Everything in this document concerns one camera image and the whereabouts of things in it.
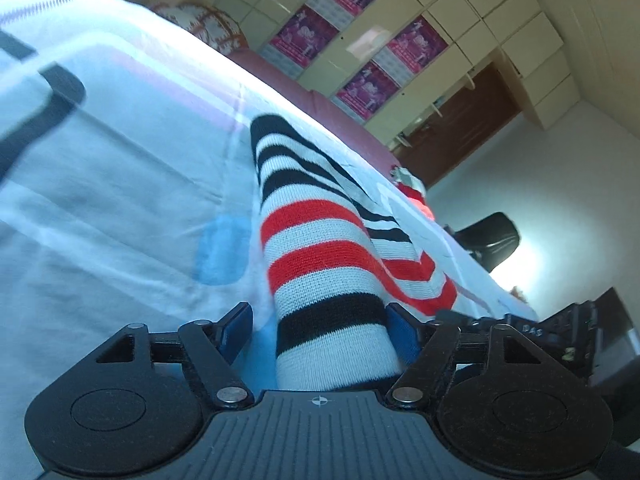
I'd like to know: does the striped sock black toe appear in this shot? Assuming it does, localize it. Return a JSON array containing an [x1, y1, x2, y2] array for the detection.
[[250, 115, 401, 391]]

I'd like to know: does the red and white clothes pile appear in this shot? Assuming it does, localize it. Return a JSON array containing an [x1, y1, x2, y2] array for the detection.
[[390, 166, 435, 221]]

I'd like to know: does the black office chair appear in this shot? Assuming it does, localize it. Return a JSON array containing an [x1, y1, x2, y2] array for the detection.
[[445, 212, 521, 273]]

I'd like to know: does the light blue patterned bedsheet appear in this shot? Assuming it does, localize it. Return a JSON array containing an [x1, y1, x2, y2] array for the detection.
[[1, 0, 535, 479]]

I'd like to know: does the brown wooden door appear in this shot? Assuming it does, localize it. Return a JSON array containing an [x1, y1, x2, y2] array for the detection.
[[394, 64, 521, 188]]

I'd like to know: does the pink bedspread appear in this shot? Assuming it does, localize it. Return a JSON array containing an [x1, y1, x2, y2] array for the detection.
[[229, 49, 400, 180]]

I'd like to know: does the purple poster lower right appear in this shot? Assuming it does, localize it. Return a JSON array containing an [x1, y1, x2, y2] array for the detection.
[[331, 62, 400, 124]]

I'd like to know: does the purple poster upper right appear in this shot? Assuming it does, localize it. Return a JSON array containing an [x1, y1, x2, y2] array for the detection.
[[373, 15, 448, 88]]

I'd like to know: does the cream wardrobe with cabinets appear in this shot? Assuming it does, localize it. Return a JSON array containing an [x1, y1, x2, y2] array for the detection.
[[216, 0, 579, 144]]

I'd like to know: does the patterned white pillow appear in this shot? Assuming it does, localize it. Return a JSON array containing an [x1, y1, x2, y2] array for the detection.
[[151, 0, 248, 55]]

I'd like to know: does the purple poster lower left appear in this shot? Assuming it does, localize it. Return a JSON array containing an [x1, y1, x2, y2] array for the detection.
[[259, 4, 338, 79]]

